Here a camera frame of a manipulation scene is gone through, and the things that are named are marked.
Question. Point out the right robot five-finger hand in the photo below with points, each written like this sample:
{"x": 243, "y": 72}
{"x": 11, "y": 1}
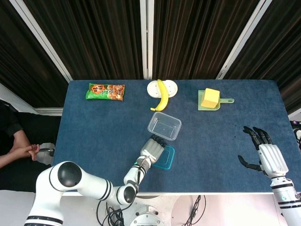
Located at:
{"x": 271, "y": 160}

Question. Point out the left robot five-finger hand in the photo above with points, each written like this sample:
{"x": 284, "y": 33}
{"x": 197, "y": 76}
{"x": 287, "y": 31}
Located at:
{"x": 151, "y": 150}

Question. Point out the teal container lid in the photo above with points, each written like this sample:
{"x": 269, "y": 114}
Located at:
{"x": 168, "y": 158}

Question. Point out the clear plastic container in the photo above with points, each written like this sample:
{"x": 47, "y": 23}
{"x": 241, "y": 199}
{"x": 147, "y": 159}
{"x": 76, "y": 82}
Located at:
{"x": 164, "y": 128}

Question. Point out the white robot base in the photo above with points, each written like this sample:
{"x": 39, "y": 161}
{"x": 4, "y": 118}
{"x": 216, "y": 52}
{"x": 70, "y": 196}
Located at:
{"x": 147, "y": 219}

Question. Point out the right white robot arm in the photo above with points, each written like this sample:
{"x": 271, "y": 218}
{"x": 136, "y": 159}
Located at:
{"x": 285, "y": 197}

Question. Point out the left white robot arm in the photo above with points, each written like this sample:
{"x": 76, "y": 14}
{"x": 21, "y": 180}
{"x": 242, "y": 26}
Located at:
{"x": 91, "y": 186}

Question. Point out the white purple device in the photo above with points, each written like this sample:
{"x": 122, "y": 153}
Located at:
{"x": 298, "y": 134}

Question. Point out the yellow banana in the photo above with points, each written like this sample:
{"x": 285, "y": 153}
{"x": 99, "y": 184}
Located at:
{"x": 163, "y": 99}

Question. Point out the dark blue table mat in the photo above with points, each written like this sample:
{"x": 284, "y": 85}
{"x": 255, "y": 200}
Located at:
{"x": 94, "y": 141}

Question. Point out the white round plate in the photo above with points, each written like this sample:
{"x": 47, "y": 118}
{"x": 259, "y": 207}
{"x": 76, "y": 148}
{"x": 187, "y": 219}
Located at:
{"x": 152, "y": 89}

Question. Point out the green orange snack bag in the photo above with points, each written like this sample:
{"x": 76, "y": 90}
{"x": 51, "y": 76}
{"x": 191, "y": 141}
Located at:
{"x": 105, "y": 92}

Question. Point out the light green dustpan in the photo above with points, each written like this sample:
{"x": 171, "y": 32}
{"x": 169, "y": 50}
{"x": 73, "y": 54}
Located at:
{"x": 225, "y": 101}

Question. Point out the yellow sponge block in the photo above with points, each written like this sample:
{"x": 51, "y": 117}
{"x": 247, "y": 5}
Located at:
{"x": 210, "y": 97}

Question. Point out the grey metal chair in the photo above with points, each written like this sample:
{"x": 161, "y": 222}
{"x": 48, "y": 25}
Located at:
{"x": 45, "y": 154}

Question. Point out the dark brown pleated curtain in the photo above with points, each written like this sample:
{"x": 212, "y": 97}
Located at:
{"x": 192, "y": 35}
{"x": 94, "y": 35}
{"x": 282, "y": 47}
{"x": 18, "y": 58}

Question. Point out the seated person black clothes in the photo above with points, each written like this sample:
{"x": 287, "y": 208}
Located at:
{"x": 14, "y": 127}

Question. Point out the white frame post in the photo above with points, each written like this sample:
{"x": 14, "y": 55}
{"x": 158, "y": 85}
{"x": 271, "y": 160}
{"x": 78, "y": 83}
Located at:
{"x": 242, "y": 40}
{"x": 44, "y": 40}
{"x": 147, "y": 35}

